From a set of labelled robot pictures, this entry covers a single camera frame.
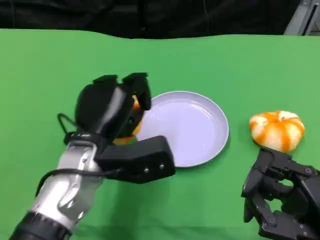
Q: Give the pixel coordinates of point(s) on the lilac plate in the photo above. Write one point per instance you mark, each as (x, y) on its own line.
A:
(190, 127)

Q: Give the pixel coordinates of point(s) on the green cloth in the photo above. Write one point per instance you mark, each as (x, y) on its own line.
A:
(50, 62)

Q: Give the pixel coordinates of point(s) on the grey metal frame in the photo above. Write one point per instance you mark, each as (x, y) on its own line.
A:
(302, 22)

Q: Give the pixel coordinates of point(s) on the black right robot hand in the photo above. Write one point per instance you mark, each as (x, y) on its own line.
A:
(297, 192)

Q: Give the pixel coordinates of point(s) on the black backdrop curtain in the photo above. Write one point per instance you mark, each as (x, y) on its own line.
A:
(125, 15)

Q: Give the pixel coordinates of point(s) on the orange and white bread roll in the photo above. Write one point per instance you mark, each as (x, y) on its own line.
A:
(276, 132)
(136, 105)

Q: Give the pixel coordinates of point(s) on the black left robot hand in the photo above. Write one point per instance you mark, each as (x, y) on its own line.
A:
(102, 107)

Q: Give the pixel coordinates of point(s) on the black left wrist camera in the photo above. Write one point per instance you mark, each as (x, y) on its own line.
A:
(142, 160)

